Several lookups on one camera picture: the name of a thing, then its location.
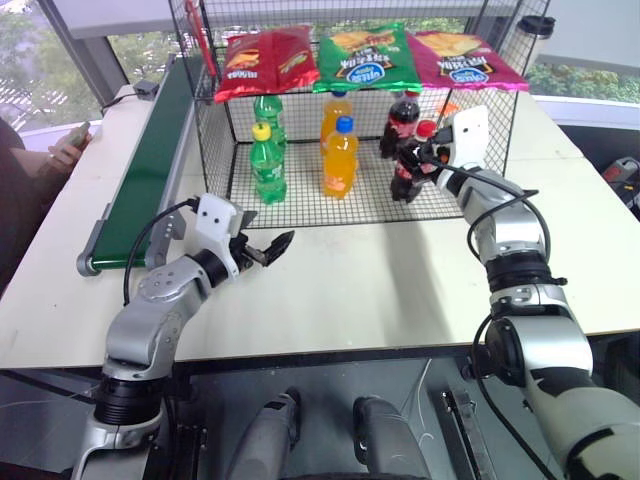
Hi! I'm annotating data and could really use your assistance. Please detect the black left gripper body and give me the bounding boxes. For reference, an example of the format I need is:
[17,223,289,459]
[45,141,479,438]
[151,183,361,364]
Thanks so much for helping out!
[228,231,265,274]

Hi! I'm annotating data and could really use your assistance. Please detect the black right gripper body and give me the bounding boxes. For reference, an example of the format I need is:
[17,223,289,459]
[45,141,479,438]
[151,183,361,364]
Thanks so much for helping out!
[418,126,455,175]

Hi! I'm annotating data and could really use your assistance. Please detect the cola bottle with red cap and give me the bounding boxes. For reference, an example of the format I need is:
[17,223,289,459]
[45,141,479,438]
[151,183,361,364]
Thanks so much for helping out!
[379,90,422,161]
[389,120,438,204]

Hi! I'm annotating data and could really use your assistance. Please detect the green conveyor belt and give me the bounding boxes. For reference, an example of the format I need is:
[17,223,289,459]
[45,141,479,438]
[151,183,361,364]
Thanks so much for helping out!
[76,53,200,279]

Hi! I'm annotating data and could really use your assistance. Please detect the person's hand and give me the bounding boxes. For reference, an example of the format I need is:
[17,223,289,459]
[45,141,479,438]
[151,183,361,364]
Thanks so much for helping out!
[47,130,95,167]

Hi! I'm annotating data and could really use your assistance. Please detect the green soda bottle yellow cap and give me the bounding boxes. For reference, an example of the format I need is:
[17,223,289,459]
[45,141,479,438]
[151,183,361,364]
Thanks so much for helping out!
[249,123,289,206]

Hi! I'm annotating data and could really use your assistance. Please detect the orange soda bottle blue cap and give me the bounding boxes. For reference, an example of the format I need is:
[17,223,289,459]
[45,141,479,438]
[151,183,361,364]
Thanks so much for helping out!
[322,116,361,201]
[319,89,353,157]

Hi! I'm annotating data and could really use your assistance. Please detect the magenta chip bag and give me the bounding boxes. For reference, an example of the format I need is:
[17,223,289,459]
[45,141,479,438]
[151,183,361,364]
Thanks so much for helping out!
[407,30,531,93]

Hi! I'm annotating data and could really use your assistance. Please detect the green chip bag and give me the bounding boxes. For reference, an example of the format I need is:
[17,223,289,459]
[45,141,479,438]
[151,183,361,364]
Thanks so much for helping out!
[312,21,424,95]

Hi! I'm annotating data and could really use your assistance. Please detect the white tumbler with black lid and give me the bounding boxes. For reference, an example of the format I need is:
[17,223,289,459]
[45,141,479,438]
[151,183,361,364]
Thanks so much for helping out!
[499,15,557,77]

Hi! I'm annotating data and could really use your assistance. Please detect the red chip bag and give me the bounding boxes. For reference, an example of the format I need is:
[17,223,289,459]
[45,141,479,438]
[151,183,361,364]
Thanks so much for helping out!
[214,24,321,105]

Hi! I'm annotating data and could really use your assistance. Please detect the black power adapter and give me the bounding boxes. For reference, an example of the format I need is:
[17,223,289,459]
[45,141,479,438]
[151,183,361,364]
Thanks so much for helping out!
[133,79,161,101]

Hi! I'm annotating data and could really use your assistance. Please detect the grey rounded housing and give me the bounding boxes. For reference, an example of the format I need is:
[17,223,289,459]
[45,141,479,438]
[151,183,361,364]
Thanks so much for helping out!
[223,386,304,480]
[351,394,437,480]

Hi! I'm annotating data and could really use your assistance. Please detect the dark smartphone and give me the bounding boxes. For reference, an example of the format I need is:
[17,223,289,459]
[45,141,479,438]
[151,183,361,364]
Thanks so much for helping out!
[63,120,93,149]

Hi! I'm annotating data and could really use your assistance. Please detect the black and red power tool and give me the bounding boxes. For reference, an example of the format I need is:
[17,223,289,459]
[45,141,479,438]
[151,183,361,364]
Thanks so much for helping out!
[600,155,640,221]

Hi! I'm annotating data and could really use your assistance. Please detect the person in dark clothes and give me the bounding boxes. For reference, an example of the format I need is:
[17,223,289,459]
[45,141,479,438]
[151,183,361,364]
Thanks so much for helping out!
[0,116,66,297]

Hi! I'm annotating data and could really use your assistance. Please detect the black metal bar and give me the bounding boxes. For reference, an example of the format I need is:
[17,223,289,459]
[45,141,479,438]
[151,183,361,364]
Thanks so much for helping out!
[438,388,496,480]

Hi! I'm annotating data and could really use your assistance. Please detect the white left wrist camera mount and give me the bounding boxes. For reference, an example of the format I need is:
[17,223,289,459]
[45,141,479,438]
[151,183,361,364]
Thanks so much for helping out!
[194,194,245,279]

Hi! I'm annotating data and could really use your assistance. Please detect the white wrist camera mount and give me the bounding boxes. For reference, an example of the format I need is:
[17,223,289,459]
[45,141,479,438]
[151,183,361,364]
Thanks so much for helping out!
[438,104,490,190]
[194,194,245,279]

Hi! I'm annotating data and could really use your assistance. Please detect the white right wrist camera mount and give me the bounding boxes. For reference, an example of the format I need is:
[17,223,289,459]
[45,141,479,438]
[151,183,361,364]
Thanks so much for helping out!
[438,104,490,190]

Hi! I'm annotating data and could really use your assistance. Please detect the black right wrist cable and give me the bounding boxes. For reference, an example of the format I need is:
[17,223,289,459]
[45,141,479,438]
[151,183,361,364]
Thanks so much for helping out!
[433,155,552,262]

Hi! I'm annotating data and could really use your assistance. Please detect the black wire grid rack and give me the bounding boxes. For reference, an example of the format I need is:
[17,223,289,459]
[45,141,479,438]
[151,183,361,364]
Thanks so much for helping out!
[167,0,552,231]

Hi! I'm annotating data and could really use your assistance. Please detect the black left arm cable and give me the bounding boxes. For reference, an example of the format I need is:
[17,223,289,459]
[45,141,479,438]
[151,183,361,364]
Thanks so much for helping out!
[122,199,202,307]

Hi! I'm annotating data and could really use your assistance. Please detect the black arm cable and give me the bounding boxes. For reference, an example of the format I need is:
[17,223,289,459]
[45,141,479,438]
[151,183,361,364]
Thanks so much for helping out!
[122,199,202,307]
[469,312,566,480]

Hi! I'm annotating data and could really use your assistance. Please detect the black adapter cable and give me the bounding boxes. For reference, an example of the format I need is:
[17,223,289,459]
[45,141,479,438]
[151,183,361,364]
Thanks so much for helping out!
[101,91,139,115]

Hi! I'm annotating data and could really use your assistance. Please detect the black right upper arm cable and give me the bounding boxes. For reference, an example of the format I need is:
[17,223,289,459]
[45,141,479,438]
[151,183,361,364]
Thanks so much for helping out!
[469,312,566,480]

